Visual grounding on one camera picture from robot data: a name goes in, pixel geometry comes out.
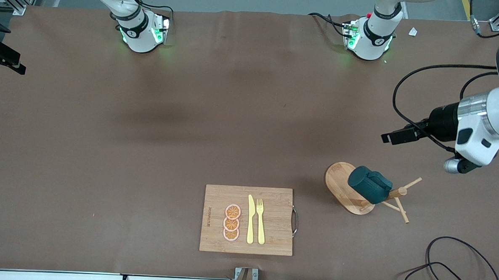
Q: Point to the yellow plastic fork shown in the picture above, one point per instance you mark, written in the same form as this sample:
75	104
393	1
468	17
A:
260	229

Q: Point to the orange slice toy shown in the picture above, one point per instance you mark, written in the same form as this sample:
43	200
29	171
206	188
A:
233	211

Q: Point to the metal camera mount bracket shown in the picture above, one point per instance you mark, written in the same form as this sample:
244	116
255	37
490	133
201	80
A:
246	278

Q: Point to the wooden cup rack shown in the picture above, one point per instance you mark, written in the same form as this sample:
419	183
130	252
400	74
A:
340	186

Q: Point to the dark teal cup yellow inside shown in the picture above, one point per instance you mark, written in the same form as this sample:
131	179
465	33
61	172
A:
369	185

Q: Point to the yellow plastic knife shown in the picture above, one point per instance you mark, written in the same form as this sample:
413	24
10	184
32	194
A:
251	224

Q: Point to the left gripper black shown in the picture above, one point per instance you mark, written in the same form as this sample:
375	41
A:
442	122

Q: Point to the white paper scrap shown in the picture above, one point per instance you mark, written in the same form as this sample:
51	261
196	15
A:
413	32

